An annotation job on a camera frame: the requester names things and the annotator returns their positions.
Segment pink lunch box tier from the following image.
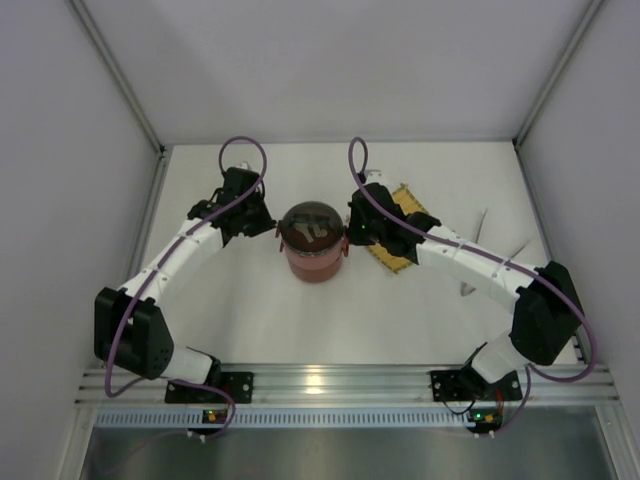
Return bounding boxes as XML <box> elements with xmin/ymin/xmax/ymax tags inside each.
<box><xmin>280</xmin><ymin>235</ymin><xmax>348</xmax><ymax>272</ymax></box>

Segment grey lunch box lid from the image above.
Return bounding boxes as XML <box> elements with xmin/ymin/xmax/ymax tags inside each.
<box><xmin>277</xmin><ymin>201</ymin><xmax>345</xmax><ymax>256</ymax></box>

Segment metal tongs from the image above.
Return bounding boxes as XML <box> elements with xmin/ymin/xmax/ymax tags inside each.
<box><xmin>459</xmin><ymin>207</ymin><xmax>531</xmax><ymax>297</ymax></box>

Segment beige spoon handle piece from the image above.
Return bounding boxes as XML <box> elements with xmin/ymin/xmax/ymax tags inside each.
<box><xmin>310</xmin><ymin>224</ymin><xmax>328</xmax><ymax>238</ymax></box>

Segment beige spoon head piece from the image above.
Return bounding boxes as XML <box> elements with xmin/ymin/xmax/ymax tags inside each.
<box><xmin>293</xmin><ymin>222</ymin><xmax>314</xmax><ymax>243</ymax></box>

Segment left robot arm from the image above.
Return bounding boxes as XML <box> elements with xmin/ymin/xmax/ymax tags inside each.
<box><xmin>94</xmin><ymin>163</ymin><xmax>276</xmax><ymax>386</ymax></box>

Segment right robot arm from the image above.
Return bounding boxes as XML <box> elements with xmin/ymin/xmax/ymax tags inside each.
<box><xmin>347</xmin><ymin>183</ymin><xmax>584</xmax><ymax>387</ymax></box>

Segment bamboo woven mat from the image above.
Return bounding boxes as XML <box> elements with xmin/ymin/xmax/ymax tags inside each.
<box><xmin>367</xmin><ymin>182</ymin><xmax>431</xmax><ymax>276</ymax></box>

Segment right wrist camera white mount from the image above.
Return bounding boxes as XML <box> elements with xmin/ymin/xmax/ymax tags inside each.
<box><xmin>364</xmin><ymin>170</ymin><xmax>391</xmax><ymax>189</ymax></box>

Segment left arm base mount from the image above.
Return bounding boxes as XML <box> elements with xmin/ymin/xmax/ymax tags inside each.
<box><xmin>164</xmin><ymin>371</ymin><xmax>254</xmax><ymax>404</ymax></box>

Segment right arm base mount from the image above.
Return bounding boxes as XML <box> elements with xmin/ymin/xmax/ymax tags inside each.
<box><xmin>429</xmin><ymin>368</ymin><xmax>523</xmax><ymax>403</ymax></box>

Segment perforated cable duct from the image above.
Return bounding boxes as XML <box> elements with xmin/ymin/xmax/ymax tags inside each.
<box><xmin>94</xmin><ymin>408</ymin><xmax>472</xmax><ymax>429</ymax></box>

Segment aluminium mounting rail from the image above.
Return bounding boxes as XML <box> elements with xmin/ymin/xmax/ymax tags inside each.
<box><xmin>73</xmin><ymin>364</ymin><xmax>619</xmax><ymax>408</ymax></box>

